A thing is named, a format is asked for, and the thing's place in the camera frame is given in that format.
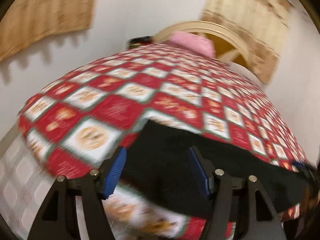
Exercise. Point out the red patchwork bear bedspread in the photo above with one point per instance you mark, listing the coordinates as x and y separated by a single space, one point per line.
78 119

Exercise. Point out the black pants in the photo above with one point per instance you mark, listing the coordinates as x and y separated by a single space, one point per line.
174 169

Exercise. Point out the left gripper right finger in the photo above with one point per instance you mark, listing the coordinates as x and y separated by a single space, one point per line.
244 198

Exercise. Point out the beige curtain behind headboard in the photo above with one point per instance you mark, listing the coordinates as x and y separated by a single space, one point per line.
262 24

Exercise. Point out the striped pillow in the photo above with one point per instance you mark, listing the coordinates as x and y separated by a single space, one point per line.
246 73

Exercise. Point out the cream wooden headboard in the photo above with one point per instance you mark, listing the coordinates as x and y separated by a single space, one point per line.
229 46

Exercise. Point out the dark clothes bundle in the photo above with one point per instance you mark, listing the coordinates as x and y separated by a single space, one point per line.
139 41

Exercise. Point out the pink folded blanket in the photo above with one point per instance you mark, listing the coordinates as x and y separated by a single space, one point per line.
194 43

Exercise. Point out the beige curtain side window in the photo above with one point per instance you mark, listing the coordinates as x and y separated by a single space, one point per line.
28 21

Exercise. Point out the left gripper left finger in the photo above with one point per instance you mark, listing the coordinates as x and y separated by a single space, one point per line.
57 216

